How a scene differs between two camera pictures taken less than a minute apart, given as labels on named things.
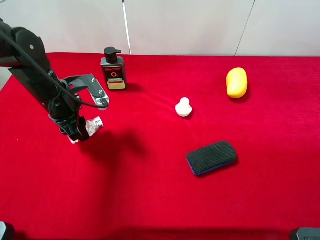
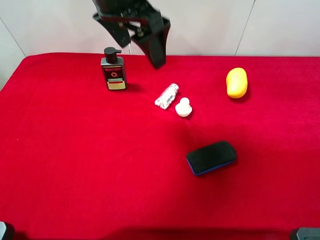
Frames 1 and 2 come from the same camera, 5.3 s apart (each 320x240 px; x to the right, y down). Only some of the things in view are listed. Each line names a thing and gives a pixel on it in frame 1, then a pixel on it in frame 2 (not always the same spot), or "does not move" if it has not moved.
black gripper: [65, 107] → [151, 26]
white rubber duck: [183, 109] does not move
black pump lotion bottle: [114, 69] does not move
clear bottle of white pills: [92, 125] → [165, 98]
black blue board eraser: [209, 158] does not move
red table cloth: [196, 147] does not move
